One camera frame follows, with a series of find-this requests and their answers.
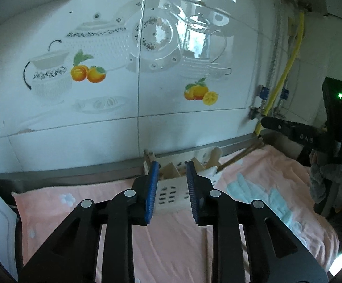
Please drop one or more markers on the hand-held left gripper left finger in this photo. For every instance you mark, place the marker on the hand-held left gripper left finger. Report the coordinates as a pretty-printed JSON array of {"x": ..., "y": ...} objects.
[{"x": 152, "y": 194}]

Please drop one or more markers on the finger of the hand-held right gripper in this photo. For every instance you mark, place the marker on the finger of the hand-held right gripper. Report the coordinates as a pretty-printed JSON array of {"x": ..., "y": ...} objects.
[{"x": 303, "y": 134}]

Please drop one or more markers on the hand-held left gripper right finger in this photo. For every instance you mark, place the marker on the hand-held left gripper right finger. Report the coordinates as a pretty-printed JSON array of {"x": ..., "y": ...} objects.
[{"x": 192, "y": 194}]

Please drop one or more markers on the cream house-shaped chopstick holder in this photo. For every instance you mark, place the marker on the cream house-shaped chopstick holder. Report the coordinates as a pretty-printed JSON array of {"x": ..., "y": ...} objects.
[{"x": 172, "y": 194}]

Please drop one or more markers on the single brown chopstick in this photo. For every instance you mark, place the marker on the single brown chopstick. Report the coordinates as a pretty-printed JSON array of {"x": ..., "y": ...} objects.
[{"x": 238, "y": 156}]

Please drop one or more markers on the blue pipe clip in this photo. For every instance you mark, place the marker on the blue pipe clip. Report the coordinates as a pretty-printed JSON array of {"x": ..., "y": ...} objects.
[
  {"x": 264, "y": 92},
  {"x": 284, "y": 94}
]

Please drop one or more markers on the metal pipe valve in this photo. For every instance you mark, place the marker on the metal pipe valve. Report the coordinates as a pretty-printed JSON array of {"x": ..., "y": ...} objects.
[{"x": 256, "y": 113}]

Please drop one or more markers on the pink printed towel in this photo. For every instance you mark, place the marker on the pink printed towel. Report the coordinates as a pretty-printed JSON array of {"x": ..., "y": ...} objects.
[{"x": 262, "y": 188}]

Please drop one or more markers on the yellow gas pipe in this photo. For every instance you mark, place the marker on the yellow gas pipe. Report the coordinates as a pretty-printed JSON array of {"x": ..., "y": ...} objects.
[{"x": 288, "y": 64}]

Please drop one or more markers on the metal flexible pipe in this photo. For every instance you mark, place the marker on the metal flexible pipe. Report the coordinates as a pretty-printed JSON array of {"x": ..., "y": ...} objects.
[{"x": 274, "y": 50}]

